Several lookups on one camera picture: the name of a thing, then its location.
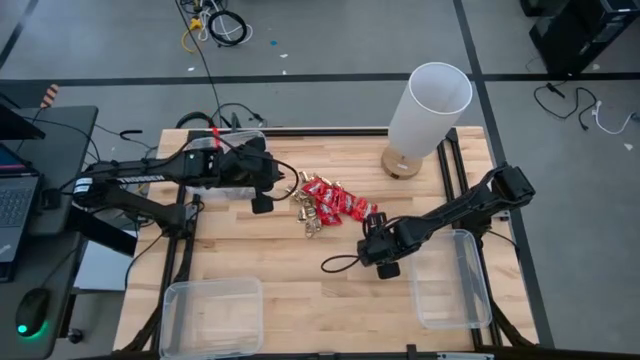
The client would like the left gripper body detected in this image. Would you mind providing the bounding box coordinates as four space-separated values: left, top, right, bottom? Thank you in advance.
219 137 275 215

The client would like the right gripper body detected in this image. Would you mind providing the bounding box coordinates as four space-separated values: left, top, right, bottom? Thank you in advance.
363 212 404 280

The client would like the clear plastic bin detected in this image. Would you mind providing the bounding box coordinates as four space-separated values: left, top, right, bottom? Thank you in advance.
158 277 265 360
410 229 494 332
184 129 269 201

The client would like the white label strip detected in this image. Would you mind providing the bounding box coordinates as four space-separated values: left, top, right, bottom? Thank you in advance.
437 352 495 360

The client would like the black box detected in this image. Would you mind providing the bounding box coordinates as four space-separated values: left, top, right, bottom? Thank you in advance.
67 203 140 257

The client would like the white shade table lamp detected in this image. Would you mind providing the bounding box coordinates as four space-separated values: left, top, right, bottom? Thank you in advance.
380 61 474 180

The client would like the white box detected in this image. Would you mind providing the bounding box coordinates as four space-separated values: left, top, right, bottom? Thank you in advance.
74 239 134 292

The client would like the grey desk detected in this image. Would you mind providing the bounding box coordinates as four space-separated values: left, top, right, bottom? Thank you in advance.
0 104 100 360

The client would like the small black desk device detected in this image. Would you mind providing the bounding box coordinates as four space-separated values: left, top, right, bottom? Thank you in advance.
40 187 62 211

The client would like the orange black striped marker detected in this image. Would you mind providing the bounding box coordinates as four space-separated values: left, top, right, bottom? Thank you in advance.
39 83 60 109

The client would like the grey laptop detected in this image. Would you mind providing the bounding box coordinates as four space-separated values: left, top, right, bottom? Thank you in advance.
0 142 42 266

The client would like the black computer mouse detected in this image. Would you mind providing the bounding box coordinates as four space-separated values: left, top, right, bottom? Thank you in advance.
14 287 51 339

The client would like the black monitor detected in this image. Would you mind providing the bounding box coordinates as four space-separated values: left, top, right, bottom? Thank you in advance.
0 92 47 141

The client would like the black cabinet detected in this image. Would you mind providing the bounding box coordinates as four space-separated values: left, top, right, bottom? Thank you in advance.
519 0 640 77

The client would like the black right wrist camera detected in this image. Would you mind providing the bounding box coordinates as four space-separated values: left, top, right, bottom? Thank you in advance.
356 238 377 267

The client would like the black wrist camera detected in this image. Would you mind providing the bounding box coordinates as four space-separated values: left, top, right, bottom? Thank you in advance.
356 238 377 267
259 159 285 190

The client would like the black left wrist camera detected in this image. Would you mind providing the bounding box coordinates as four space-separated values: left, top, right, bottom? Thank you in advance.
259 159 285 190

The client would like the black aluminium frame rail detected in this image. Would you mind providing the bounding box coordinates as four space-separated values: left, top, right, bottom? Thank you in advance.
187 127 391 137
434 127 539 351
119 128 201 354

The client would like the black cable bundle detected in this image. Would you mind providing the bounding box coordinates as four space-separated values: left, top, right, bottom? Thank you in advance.
174 102 269 130

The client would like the long thin black cable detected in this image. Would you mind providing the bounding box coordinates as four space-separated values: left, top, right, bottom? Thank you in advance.
174 0 222 127

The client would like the tangled white cable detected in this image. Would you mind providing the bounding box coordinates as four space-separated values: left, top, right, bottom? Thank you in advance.
197 0 255 45

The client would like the coiled black cable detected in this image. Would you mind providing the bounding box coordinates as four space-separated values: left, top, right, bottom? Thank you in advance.
207 9 249 48

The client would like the yellow cable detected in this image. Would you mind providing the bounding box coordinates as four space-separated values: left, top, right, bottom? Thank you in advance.
180 17 204 54

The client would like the black cable with plug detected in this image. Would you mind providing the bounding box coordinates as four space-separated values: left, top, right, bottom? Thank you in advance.
533 82 599 132

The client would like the white cable with plug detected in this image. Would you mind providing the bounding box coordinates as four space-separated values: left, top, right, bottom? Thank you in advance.
592 100 640 136

